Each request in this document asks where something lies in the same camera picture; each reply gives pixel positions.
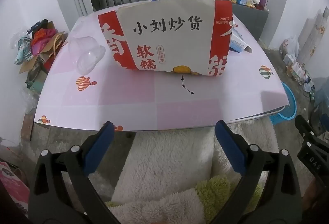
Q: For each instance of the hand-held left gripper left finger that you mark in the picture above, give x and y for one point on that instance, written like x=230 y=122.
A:
x=100 y=147

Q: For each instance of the pile of small packages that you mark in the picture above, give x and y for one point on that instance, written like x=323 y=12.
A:
x=295 y=65

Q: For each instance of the large water jug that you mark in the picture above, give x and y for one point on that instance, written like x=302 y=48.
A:
x=322 y=93

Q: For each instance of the blue and white small carton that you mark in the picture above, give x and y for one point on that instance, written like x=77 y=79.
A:
x=237 y=43

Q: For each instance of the cardboard box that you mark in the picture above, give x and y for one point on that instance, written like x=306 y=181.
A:
x=48 y=54

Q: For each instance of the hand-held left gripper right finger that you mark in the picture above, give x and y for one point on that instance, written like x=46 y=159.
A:
x=228 y=147

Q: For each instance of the yellow-green fleece cloth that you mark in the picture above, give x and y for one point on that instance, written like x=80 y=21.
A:
x=216 y=185

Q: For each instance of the red and white paper bag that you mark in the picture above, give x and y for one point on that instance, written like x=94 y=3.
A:
x=167 y=41

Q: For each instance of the grey cabinet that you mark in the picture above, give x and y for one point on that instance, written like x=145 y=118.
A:
x=250 y=18

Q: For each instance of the pink container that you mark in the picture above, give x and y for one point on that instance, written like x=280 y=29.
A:
x=264 y=2

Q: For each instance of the blue plastic basket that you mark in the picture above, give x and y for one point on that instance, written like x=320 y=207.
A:
x=289 y=106

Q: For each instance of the white printed board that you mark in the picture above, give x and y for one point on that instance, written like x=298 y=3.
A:
x=313 y=39

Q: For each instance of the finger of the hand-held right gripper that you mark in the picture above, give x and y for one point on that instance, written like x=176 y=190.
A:
x=304 y=127

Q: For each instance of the clear plastic container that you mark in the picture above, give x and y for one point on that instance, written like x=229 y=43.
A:
x=87 y=54

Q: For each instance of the white fleece cloth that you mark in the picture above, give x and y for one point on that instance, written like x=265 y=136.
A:
x=167 y=157

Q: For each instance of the pink printed bag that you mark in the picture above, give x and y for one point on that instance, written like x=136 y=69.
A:
x=12 y=185

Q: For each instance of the pile of colourful clothes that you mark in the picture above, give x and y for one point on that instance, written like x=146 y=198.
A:
x=38 y=39

